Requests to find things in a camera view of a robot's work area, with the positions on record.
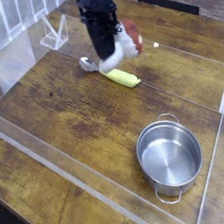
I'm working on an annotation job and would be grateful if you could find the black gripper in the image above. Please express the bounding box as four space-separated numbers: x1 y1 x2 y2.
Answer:
78 3 122 60

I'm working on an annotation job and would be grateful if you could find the black strip on table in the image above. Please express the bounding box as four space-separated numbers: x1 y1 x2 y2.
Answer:
137 0 199 15

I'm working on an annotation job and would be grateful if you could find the clear acrylic triangular stand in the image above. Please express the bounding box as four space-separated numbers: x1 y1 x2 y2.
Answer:
40 14 69 51

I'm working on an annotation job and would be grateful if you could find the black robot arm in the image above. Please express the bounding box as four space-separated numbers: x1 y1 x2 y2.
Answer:
76 0 121 60

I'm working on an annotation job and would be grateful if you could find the spoon with yellow-green handle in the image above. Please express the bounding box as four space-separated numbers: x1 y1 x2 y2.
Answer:
79 57 141 88

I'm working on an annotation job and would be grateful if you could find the clear acrylic barrier panel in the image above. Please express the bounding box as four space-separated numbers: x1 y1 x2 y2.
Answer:
0 116 186 224

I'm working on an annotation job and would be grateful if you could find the silver pot with handles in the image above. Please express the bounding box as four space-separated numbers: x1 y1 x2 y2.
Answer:
136 113 203 205

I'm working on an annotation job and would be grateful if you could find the white red plush mushroom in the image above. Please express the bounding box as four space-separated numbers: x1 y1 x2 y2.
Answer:
98 19 144 74

